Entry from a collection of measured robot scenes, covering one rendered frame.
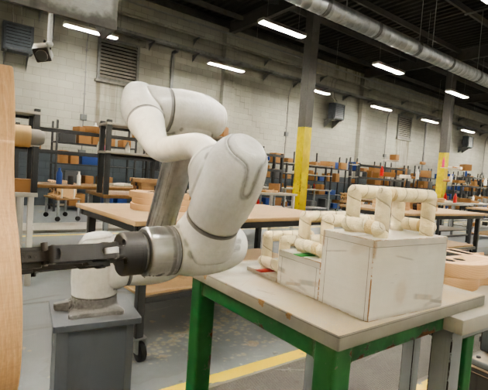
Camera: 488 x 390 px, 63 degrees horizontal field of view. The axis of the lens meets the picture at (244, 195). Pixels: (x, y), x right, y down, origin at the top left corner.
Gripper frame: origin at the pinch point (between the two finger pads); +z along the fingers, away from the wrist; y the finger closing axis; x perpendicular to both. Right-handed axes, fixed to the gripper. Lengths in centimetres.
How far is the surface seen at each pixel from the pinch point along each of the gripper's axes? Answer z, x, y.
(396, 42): -733, 429, 305
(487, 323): -107, -27, -15
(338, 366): -54, -26, -10
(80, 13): -5.7, 26.3, -24.1
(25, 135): -2.2, 17.5, -6.2
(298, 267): -64, -6, 7
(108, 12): -8.9, 27.2, -24.4
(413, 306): -78, -18, -13
